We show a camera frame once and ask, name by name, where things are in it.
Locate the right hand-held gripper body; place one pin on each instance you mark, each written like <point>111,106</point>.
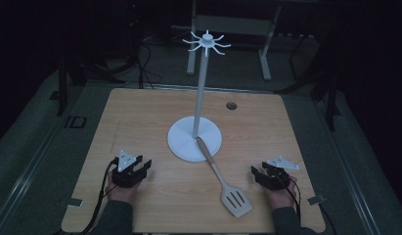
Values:
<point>277,178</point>

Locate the person's right hand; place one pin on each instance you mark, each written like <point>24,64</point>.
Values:
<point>281,197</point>

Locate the white metal desk frame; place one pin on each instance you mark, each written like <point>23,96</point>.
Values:
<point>234,25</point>

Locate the black floor socket box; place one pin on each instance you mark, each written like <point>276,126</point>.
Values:
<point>77,122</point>

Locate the white hook stand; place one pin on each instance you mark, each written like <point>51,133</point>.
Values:
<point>193,140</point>

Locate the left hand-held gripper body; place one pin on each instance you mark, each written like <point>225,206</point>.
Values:
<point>127,178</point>

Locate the person's left hand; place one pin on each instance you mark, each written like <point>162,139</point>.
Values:
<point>121,193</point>

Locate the grey metal table bracket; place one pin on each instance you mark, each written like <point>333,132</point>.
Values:
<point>316,199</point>
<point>74,202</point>

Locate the black metal stand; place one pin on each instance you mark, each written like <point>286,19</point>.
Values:
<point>63,84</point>
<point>329,88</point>

